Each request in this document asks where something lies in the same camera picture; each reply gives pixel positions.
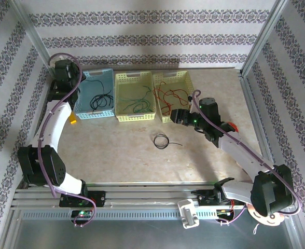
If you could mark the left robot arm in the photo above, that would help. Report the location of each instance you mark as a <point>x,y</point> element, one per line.
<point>56,124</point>

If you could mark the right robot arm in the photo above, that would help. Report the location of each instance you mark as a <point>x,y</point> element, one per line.
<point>246,155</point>

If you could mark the blue plastic basket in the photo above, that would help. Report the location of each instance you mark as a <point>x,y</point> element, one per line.
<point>108,85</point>

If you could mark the red patterned round roll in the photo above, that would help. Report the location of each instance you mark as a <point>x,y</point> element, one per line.
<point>233,127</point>

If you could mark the yellow plastic basket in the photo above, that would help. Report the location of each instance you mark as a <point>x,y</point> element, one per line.
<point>131,90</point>
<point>173,77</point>

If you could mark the small yellow block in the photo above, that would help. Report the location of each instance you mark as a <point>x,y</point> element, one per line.
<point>73,120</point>

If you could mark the small controller circuit board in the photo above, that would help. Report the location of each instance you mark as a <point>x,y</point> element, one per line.
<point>223,212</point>
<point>81,213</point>

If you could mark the pink plush toy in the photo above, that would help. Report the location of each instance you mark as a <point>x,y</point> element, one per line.
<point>266,219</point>

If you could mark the aluminium frame post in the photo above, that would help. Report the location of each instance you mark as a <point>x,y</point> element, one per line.
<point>264,36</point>
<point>33,36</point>

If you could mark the aluminium frame cross rail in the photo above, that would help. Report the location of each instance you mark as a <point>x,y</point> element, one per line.
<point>147,194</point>

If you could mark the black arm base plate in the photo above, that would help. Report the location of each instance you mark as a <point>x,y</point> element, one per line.
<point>99,198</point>
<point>204,198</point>

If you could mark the white plastic camera clamp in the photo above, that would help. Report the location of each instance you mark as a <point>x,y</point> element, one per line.
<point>188,214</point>

